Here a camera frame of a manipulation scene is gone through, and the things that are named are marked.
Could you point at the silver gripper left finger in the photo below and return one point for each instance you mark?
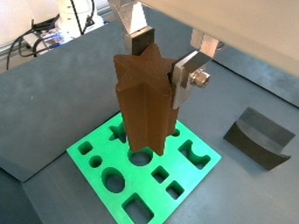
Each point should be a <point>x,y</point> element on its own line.
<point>138,33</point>

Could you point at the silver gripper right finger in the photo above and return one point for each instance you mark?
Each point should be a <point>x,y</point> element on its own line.
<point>189,72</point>

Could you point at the brown star-shaped peg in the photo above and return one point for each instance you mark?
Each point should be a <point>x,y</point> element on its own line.
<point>145,95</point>

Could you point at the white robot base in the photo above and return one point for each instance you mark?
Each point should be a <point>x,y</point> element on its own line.
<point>78,19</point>

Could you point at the black curved holder stand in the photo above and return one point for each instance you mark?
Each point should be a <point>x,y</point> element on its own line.
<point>260,138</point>

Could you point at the green shape sorter block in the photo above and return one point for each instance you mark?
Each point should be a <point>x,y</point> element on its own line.
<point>141,185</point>

